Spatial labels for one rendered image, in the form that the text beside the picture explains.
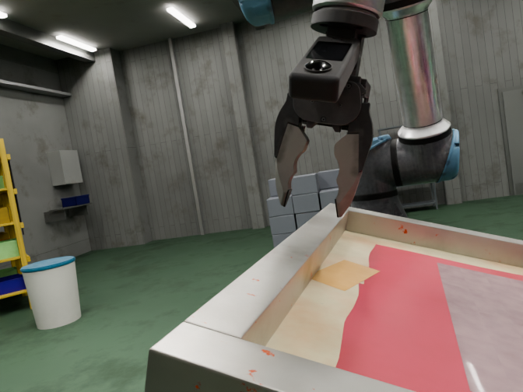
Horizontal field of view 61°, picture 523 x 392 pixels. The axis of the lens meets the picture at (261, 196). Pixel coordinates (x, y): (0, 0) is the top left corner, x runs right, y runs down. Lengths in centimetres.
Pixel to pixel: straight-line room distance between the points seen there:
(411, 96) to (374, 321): 69
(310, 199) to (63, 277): 325
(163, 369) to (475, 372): 23
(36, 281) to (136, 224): 572
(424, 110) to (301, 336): 76
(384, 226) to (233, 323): 50
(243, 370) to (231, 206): 1017
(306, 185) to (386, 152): 513
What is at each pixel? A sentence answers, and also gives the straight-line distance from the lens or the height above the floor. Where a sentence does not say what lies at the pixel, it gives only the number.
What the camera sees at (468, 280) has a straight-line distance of 62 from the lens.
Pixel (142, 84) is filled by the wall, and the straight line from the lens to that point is 1122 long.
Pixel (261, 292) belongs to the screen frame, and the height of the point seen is 132.
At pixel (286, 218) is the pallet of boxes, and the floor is 61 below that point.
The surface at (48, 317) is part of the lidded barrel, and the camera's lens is 554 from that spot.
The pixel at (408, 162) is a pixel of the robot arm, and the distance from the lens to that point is 107.
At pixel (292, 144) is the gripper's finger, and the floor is 143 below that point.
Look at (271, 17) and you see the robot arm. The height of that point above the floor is 160.
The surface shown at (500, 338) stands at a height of 122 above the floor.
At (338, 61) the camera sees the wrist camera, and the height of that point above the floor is 149.
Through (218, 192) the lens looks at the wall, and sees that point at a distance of 1045.
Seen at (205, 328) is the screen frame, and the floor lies 132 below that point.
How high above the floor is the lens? 141
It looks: 4 degrees down
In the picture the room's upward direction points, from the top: 9 degrees counter-clockwise
